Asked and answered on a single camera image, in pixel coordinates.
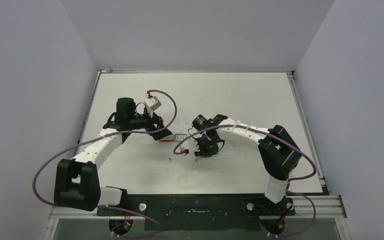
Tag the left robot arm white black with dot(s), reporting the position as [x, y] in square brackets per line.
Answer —
[77, 183]

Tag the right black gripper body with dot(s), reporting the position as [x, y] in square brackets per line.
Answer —
[204, 146]

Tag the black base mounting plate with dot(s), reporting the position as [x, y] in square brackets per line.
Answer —
[199, 212]

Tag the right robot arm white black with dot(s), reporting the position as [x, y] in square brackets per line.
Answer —
[276, 147]

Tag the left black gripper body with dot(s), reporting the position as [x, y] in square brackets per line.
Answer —
[142, 121]

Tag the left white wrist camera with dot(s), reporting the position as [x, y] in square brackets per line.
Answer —
[151, 104]

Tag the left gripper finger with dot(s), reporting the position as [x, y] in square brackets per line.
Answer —
[159, 123]
[161, 133]

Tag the aluminium frame rail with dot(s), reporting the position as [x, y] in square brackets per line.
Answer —
[327, 207]

